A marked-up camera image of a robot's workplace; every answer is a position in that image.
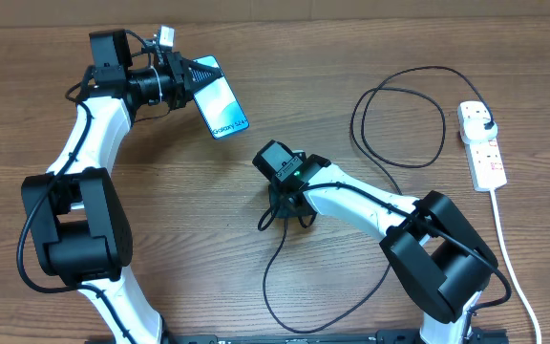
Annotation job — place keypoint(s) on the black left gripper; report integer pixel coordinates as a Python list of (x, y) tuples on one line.
[(180, 71)]

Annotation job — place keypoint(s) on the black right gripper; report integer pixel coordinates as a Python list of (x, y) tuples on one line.
[(279, 210)]

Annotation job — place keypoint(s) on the Samsung Galaxy smartphone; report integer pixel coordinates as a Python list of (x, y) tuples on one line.
[(220, 109)]

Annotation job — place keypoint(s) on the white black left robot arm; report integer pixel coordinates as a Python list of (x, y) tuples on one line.
[(77, 237)]

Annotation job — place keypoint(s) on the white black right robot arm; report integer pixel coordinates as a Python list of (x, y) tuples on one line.
[(439, 258)]

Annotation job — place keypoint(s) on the white charger plug adapter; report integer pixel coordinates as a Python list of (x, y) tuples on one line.
[(476, 130)]

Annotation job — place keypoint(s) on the white power strip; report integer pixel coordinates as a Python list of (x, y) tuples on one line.
[(484, 159)]

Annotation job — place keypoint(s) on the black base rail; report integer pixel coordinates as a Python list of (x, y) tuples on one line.
[(398, 336)]

